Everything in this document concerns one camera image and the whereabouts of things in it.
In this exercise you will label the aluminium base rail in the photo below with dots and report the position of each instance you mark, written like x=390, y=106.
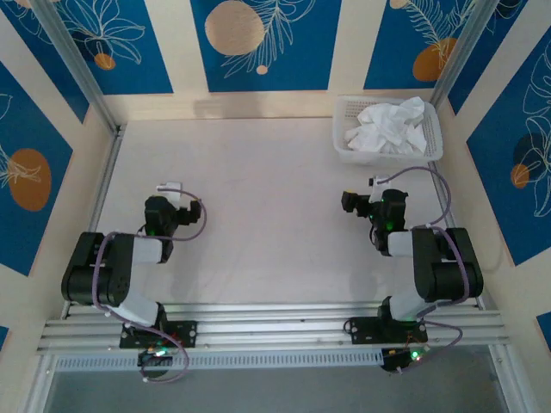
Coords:
x=267, y=327

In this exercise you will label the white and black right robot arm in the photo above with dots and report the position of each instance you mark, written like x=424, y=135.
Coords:
x=400, y=244

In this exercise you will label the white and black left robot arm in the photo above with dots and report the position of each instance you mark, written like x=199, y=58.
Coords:
x=144, y=251

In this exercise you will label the white perforated plastic basket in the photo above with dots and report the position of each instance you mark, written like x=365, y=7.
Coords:
x=366, y=105

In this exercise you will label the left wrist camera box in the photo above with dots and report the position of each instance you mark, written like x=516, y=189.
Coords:
x=172, y=189

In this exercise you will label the aluminium corner post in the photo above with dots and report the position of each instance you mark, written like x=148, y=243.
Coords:
x=462, y=51
x=77, y=64

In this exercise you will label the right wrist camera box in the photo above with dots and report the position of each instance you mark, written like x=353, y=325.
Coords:
x=378, y=185

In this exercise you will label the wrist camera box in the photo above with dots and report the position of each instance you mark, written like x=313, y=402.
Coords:
x=172, y=189
x=378, y=185

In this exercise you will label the white t-shirt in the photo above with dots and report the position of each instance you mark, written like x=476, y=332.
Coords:
x=387, y=129

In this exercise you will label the aluminium frame profile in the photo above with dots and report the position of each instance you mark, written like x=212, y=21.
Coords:
x=39, y=387
x=508, y=387

